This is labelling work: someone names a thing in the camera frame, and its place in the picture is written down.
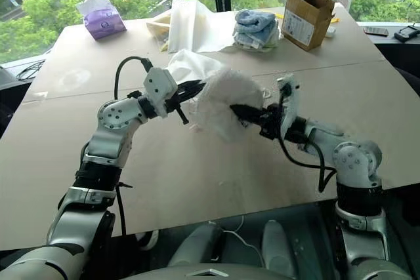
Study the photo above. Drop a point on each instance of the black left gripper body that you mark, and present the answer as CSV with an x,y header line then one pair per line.
x,y
176,99

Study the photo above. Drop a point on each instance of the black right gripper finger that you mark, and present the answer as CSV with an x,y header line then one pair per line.
x,y
246,110
251,122

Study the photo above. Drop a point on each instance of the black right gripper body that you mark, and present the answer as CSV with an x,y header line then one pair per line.
x,y
271,122

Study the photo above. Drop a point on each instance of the fluffy white towel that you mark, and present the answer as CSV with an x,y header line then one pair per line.
x,y
229,99

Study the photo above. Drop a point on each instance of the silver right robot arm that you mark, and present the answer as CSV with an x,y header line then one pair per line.
x,y
354,158

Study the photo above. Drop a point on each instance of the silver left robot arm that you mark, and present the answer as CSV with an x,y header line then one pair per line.
x,y
115,119

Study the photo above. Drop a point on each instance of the stack of blue towels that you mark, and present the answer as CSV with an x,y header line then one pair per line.
x,y
256,29

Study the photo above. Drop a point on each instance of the purple tissue pack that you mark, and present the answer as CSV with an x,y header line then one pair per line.
x,y
105,24

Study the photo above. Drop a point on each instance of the open brown cardboard box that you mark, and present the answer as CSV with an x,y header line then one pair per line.
x,y
305,22

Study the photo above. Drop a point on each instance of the small white object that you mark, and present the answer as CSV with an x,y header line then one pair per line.
x,y
330,31

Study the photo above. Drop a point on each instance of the grey robot right leg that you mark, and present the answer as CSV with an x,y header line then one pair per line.
x,y
277,247

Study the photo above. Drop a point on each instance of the grey robot leg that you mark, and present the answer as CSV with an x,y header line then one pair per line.
x,y
197,244
277,247

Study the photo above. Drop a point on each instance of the grey robot left leg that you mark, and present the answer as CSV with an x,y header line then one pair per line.
x,y
197,244

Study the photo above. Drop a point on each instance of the smartphone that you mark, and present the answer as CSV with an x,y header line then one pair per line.
x,y
376,31

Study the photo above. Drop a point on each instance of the grey robot torso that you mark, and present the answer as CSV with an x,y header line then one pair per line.
x,y
210,272

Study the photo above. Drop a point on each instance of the black handheld device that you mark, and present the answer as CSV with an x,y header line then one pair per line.
x,y
407,33

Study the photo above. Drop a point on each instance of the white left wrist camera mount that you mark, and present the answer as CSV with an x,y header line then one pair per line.
x,y
159,85

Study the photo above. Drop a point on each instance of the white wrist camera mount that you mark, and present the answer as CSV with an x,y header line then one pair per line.
x,y
159,85
291,103

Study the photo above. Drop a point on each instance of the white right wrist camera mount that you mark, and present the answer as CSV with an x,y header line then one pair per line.
x,y
291,103

